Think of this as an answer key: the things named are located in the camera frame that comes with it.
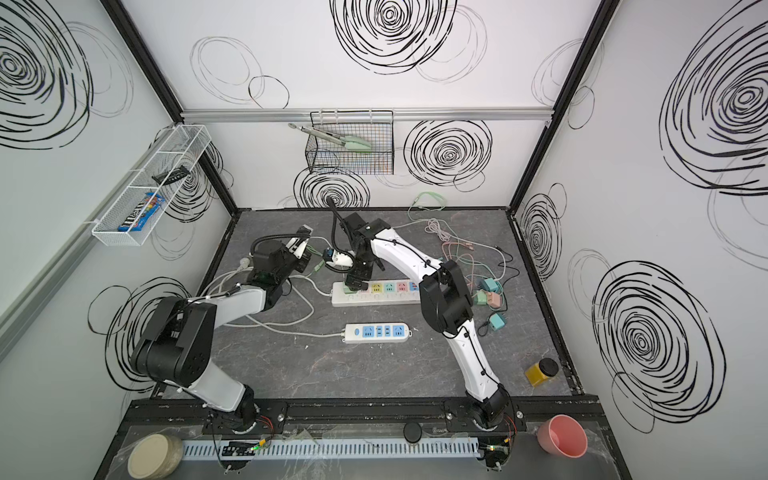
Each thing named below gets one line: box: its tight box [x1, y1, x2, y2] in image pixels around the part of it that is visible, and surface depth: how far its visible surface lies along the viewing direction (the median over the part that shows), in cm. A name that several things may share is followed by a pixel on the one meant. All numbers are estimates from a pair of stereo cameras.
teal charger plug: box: [489, 313, 506, 329], surface depth 90 cm
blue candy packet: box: [117, 192, 166, 231], surface depth 72 cm
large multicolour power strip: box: [331, 280, 421, 307], surface depth 95 cm
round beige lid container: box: [127, 433, 183, 480], surface depth 65 cm
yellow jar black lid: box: [525, 358, 559, 387], surface depth 75 cm
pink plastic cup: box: [537, 414, 588, 459], surface depth 65 cm
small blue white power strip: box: [341, 322, 413, 344], surface depth 87 cm
